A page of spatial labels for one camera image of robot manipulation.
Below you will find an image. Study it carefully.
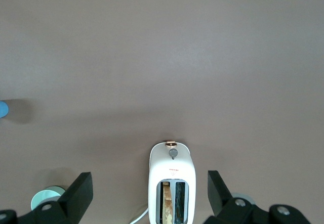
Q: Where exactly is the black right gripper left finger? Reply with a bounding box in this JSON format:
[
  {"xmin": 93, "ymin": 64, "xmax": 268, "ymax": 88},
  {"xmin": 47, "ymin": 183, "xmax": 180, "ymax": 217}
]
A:
[{"xmin": 0, "ymin": 172, "xmax": 94, "ymax": 224}]

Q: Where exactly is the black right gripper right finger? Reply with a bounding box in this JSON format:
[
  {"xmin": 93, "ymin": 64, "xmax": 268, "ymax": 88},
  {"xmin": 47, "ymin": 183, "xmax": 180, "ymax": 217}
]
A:
[{"xmin": 206, "ymin": 170, "xmax": 312, "ymax": 224}]

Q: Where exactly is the blue plastic cup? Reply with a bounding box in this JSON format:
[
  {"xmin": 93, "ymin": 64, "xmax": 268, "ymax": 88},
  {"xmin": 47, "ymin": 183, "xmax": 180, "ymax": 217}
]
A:
[{"xmin": 0, "ymin": 100, "xmax": 10, "ymax": 119}]

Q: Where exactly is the mint green bowl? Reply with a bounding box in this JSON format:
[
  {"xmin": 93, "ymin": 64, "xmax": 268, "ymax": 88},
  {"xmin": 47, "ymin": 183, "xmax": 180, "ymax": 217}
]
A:
[{"xmin": 30, "ymin": 185, "xmax": 67, "ymax": 211}]

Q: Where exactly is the brown bread slice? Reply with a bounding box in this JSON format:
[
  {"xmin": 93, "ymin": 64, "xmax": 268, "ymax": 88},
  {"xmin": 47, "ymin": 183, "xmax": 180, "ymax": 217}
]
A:
[{"xmin": 161, "ymin": 181, "xmax": 173, "ymax": 224}]

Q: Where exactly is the cream white toaster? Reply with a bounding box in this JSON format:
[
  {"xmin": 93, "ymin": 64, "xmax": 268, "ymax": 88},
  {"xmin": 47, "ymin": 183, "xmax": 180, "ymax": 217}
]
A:
[{"xmin": 148, "ymin": 140, "xmax": 197, "ymax": 224}]

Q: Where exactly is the white toaster power cord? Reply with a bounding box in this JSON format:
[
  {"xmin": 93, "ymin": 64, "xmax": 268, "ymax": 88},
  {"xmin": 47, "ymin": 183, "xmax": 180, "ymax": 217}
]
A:
[{"xmin": 129, "ymin": 205, "xmax": 150, "ymax": 224}]

